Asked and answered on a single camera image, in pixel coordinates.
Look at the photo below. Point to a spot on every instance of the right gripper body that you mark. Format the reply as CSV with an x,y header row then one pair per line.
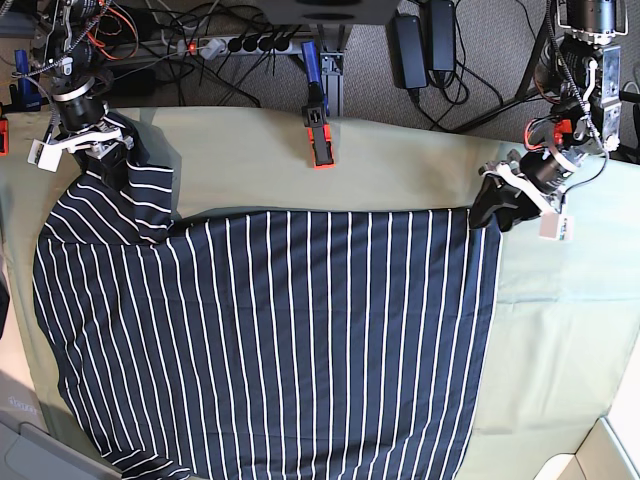
x,y
109,151

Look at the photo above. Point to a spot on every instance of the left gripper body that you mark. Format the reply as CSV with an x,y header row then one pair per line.
x,y
537,175

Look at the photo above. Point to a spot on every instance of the navy white striped T-shirt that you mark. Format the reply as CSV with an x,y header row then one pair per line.
x,y
270,345

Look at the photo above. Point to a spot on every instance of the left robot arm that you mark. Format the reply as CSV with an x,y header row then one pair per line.
x,y
583,87

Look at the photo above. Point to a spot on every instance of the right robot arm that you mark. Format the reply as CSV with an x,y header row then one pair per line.
x,y
73,98

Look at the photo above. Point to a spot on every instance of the blue clamp at left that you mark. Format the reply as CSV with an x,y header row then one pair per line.
x,y
25,95

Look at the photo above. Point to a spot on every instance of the white power strip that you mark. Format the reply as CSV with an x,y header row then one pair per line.
x,y
209,47

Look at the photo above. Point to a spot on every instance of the light green table cloth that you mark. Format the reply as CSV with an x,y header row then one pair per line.
x,y
567,315

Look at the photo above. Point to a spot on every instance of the black power adapter right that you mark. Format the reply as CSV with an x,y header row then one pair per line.
x,y
440,35

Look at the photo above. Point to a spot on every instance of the black power adapter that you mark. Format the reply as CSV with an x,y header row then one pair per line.
x,y
440,35
406,52

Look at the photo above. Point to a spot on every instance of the black power adapter left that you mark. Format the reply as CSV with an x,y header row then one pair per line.
x,y
406,52

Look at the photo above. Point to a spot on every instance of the black box under table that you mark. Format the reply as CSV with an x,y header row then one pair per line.
x,y
351,12

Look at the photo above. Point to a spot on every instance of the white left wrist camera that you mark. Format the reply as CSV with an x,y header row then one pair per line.
x,y
556,227

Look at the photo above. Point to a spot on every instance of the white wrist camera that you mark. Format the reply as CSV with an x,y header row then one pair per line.
x,y
46,156
556,227

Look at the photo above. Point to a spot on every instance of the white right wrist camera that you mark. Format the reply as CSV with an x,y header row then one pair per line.
x,y
46,156

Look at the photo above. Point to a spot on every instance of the aluminium extrusion post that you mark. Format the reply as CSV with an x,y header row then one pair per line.
x,y
331,41

